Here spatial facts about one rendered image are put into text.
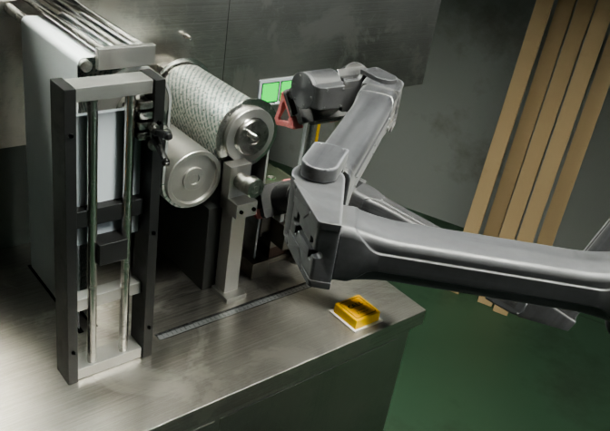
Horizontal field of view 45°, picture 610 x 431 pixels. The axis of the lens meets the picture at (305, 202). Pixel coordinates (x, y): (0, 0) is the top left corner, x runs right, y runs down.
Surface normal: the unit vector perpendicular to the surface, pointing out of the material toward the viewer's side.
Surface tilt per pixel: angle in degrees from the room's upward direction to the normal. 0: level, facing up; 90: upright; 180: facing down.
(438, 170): 90
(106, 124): 90
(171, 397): 0
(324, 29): 90
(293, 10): 90
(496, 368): 0
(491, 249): 4
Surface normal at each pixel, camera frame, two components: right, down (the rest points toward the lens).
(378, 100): 0.13, -0.77
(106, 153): 0.62, 0.44
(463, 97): -0.45, 0.37
